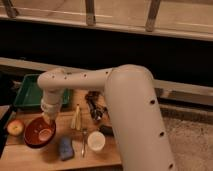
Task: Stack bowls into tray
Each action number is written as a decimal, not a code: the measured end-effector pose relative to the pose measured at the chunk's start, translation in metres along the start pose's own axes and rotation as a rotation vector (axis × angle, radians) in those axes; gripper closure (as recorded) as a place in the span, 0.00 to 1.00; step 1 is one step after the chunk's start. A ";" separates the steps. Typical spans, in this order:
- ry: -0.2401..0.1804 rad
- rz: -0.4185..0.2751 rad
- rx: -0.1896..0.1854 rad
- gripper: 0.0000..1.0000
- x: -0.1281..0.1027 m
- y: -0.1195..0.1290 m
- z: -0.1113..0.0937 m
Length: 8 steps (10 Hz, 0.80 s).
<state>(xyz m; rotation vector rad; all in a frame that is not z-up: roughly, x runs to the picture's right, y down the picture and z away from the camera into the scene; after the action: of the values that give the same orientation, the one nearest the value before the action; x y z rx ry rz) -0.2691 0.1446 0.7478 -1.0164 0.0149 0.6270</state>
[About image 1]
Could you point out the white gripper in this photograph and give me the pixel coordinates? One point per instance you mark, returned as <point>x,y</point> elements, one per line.
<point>50,110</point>

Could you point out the orange bowl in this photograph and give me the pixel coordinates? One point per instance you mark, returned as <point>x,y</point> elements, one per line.
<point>40,132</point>

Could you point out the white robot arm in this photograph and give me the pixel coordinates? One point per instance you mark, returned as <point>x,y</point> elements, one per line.
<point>132,106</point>

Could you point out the green plastic tray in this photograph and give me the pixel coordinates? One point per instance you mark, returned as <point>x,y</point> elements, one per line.
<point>29,94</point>

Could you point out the red yellow apple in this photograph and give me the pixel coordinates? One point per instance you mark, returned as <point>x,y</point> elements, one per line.
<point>15,127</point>

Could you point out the blue sponge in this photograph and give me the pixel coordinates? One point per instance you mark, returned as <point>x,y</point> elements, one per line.
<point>66,150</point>

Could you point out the wooden cutting board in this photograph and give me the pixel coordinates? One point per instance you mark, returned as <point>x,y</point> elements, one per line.
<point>19,157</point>

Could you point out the metal fork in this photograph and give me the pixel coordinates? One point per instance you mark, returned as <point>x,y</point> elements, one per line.
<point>84,140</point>

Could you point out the brown grape bunch toy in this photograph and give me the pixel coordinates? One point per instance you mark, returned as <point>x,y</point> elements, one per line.
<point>92,96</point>

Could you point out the white plastic cup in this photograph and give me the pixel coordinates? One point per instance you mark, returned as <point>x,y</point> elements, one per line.
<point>96,141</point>

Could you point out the black rectangular block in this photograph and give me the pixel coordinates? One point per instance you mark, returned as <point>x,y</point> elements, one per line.
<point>106,130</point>

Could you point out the black handled tool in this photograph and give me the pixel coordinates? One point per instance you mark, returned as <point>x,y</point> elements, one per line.
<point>96,110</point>

